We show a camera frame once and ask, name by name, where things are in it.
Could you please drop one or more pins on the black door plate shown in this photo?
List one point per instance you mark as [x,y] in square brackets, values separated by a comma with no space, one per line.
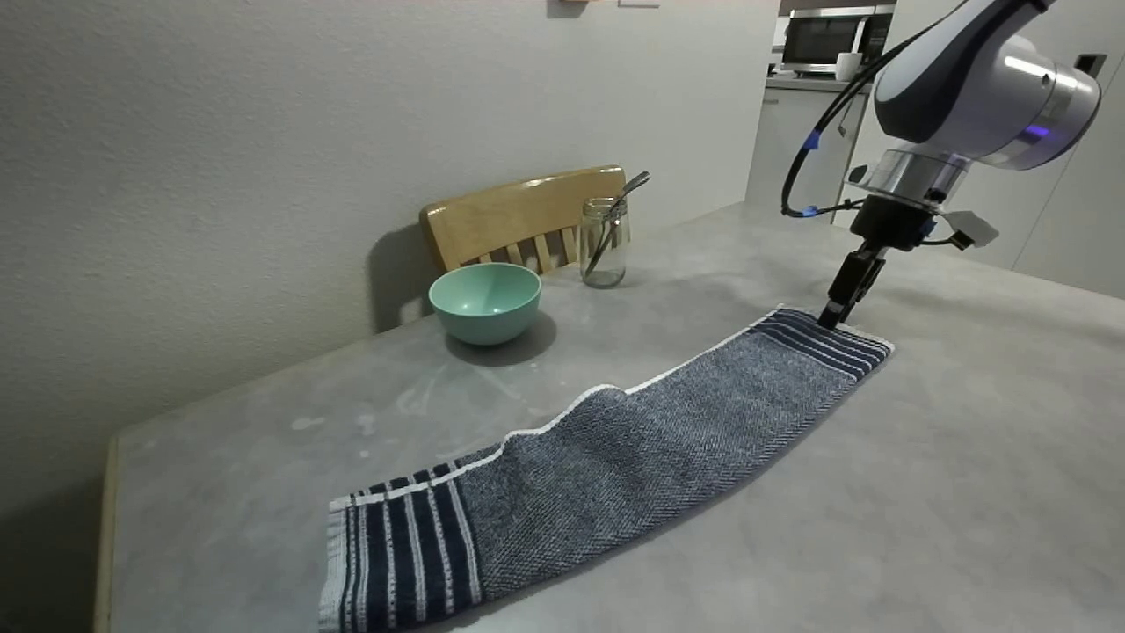
[1091,64]

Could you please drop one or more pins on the metal spoon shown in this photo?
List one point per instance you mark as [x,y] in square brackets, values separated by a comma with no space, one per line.
[633,182]

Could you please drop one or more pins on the white counter cabinet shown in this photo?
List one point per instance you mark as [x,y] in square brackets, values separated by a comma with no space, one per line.
[835,157]

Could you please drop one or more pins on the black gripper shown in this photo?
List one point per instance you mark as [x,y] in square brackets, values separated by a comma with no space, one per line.
[892,221]

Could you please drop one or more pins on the microwave oven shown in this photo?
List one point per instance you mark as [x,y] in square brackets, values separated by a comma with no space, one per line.
[828,39]

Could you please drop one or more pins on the wooden dish rack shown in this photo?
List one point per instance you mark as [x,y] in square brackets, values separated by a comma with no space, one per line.
[515,216]

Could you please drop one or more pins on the clear glass jar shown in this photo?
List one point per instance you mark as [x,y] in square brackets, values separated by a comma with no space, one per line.
[605,252]

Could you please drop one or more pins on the grey towel with striped ends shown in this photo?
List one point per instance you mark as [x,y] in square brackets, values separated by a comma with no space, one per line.
[654,457]

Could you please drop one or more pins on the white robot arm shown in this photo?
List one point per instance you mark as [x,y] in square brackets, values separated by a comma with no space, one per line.
[951,83]

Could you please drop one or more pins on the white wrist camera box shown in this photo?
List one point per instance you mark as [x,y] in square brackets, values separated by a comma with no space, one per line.
[971,229]

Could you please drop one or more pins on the mint green bowl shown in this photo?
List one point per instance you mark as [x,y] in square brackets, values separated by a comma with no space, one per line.
[485,299]

